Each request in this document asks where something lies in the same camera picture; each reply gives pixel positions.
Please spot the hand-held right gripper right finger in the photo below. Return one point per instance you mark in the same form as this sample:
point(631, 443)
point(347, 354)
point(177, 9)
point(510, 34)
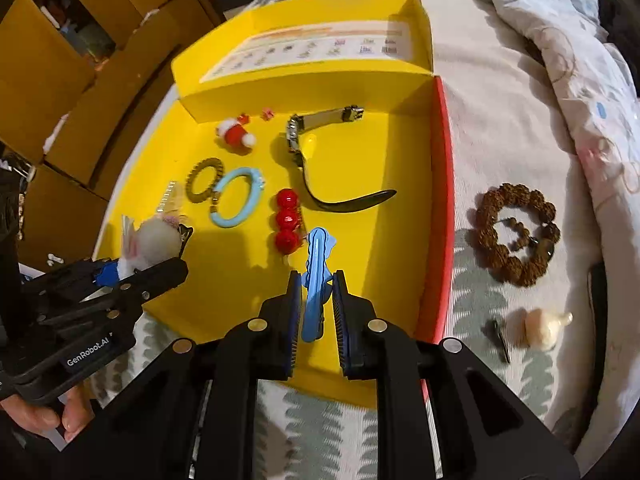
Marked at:
point(345, 330)

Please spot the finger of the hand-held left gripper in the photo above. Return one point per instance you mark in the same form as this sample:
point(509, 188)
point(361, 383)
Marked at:
point(160, 275)
point(106, 275)

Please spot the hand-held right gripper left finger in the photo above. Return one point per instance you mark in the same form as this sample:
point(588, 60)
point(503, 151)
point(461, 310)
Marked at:
point(295, 320)

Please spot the white fluffy rabbit hair clip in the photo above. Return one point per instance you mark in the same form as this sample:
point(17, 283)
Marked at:
point(155, 240)

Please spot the blue hair clip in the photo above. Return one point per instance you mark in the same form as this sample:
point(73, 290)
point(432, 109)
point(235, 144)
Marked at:
point(317, 280)

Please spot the pearl claw hair clip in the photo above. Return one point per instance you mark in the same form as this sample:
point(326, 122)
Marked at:
point(170, 195)

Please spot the red berry hair clip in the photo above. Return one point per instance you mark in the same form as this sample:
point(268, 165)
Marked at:
point(287, 220)

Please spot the santa hat hair clip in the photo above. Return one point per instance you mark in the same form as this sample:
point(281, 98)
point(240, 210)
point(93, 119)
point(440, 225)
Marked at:
point(235, 132)

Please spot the yellow cardboard box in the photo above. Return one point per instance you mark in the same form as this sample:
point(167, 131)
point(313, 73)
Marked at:
point(380, 160)

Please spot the person's left hand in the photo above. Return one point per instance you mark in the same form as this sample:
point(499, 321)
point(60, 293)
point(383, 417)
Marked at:
point(40, 415)

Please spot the wooden drawer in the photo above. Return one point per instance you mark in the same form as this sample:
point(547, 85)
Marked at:
point(150, 45)
point(100, 125)

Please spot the peach plush hair clip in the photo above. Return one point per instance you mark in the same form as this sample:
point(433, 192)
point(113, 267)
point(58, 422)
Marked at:
point(540, 327)

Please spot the small red charm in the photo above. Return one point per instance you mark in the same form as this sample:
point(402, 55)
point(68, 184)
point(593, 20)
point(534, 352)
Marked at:
point(269, 113)

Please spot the wooden wardrobe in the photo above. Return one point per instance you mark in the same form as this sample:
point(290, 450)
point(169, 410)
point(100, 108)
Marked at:
point(40, 60)

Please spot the leaf print bed sheet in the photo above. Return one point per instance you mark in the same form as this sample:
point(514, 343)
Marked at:
point(500, 135)

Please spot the light blue printed quilt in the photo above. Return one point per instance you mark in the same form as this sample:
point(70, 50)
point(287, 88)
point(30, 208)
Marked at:
point(550, 20)

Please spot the black clothing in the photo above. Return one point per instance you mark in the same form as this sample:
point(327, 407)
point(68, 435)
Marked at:
point(622, 30)

